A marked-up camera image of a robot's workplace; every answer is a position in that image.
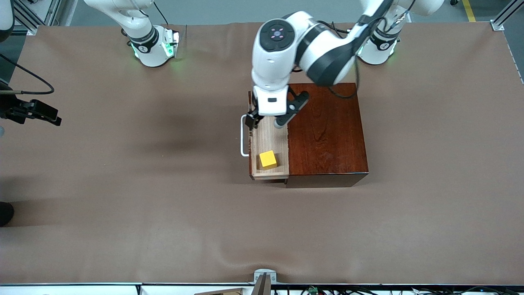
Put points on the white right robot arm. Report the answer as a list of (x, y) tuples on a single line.
[(143, 41)]

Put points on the aluminium frame with diagonal struts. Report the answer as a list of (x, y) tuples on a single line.
[(30, 23)]

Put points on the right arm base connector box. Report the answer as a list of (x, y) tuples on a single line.
[(171, 43)]

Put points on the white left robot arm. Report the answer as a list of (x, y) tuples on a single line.
[(270, 65)]

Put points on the single aluminium profile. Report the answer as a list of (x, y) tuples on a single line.
[(501, 20)]

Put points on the dark red wooden cabinet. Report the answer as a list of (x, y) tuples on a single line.
[(327, 139)]

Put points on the yellow block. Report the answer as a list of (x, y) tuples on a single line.
[(268, 159)]

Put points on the light wooden board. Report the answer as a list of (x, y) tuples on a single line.
[(225, 292)]

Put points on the yellow floor tape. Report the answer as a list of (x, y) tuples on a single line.
[(468, 10)]

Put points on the light wooden drawer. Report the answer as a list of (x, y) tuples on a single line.
[(270, 139)]

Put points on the brown table cover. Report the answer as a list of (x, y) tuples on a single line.
[(204, 229)]

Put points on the white table edge rail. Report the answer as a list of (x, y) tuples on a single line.
[(82, 290)]

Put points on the grey metal table clamp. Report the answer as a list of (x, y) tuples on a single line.
[(265, 273)]

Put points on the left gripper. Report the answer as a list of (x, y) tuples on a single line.
[(254, 116)]

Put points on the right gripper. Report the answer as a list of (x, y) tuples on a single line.
[(13, 111)]

